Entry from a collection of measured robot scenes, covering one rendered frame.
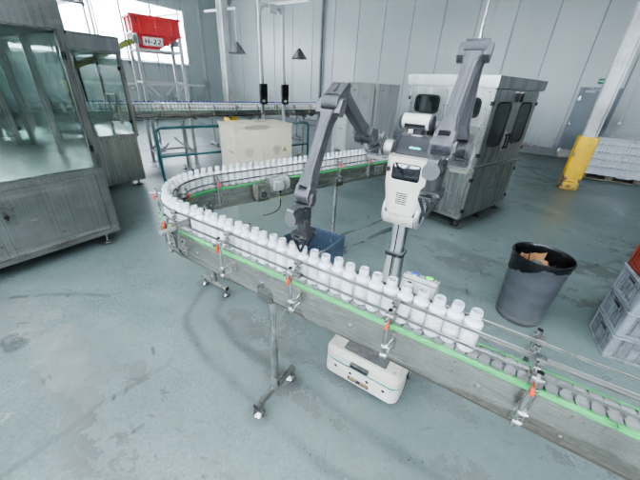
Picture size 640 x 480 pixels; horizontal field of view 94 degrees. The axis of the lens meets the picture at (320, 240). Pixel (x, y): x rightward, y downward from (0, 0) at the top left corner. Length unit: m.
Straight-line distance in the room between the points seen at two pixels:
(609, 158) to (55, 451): 10.63
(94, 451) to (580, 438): 2.18
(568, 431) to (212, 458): 1.61
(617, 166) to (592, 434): 9.34
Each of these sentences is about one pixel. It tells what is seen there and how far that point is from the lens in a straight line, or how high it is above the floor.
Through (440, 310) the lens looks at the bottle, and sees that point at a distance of 1.15.
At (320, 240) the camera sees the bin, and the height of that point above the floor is 0.86.
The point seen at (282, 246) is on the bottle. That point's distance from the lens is 1.39.
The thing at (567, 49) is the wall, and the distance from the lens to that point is 13.02.
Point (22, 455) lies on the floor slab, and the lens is 2.49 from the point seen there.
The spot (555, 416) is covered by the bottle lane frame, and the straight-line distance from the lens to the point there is 1.29.
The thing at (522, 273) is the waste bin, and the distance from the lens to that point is 2.98.
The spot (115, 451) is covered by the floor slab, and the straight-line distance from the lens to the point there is 2.26.
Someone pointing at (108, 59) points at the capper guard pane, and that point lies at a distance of 6.25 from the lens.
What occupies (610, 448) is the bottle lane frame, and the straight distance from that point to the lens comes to 1.35.
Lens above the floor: 1.80
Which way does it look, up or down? 27 degrees down
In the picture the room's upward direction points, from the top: 3 degrees clockwise
